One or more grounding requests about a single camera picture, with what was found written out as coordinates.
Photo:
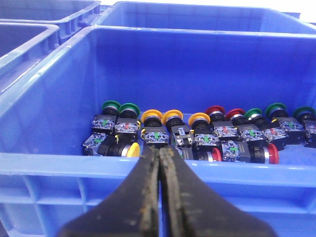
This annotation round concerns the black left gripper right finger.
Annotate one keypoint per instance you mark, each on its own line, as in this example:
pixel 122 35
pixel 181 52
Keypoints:
pixel 192 209

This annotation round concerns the blue crate behind source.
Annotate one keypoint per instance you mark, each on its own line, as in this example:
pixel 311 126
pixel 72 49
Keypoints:
pixel 202 17

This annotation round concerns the blue crate far left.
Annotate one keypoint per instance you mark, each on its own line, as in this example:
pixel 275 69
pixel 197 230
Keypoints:
pixel 22 46

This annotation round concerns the green mushroom push button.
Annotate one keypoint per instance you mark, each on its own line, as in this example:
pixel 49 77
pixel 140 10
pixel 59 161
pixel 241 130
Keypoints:
pixel 106 121

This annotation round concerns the yellow button lying down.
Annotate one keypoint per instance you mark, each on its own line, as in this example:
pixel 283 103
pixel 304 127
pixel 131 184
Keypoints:
pixel 102 144

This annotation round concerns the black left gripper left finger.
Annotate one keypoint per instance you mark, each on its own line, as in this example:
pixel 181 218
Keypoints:
pixel 130 211

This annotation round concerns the red button lying small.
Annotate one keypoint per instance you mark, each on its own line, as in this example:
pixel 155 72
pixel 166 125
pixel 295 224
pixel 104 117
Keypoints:
pixel 191 154

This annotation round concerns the blue source crate with buttons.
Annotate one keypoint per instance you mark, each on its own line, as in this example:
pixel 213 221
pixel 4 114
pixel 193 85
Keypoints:
pixel 45 181

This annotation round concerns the green button far right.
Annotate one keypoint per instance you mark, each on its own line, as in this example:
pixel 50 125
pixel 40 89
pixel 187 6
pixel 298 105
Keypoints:
pixel 307 117

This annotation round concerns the yellow button upright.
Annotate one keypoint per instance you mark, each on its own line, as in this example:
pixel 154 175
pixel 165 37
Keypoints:
pixel 153 133
pixel 180 134
pixel 204 137

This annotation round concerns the red button lying large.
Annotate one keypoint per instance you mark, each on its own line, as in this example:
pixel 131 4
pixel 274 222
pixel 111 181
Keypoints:
pixel 234 151

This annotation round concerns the blue crate upper right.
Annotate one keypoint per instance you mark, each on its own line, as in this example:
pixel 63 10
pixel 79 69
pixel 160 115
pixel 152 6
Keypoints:
pixel 69 15

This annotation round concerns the red button upright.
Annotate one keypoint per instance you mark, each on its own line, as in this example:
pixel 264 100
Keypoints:
pixel 223 129
pixel 248 132

